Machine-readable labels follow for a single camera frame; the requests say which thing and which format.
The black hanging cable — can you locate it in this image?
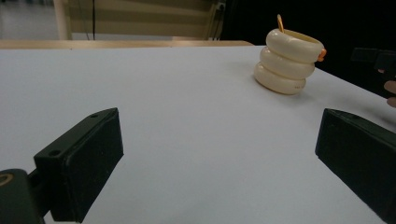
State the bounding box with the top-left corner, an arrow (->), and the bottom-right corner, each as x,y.
91,0 -> 96,41

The wooden table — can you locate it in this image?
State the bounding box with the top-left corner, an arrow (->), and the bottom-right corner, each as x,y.
0,39 -> 255,50

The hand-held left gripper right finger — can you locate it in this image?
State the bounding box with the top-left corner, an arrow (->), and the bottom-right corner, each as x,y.
315,107 -> 396,224

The cream ringed pen holder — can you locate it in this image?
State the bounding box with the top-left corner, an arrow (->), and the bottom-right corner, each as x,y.
253,28 -> 328,96

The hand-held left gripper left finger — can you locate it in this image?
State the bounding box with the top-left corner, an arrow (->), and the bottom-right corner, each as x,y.
33,107 -> 124,224

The beige wooden furniture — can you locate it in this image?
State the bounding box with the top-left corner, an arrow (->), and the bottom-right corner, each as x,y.
51,0 -> 227,42

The white table board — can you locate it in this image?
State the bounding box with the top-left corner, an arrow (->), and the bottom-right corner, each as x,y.
0,45 -> 396,224

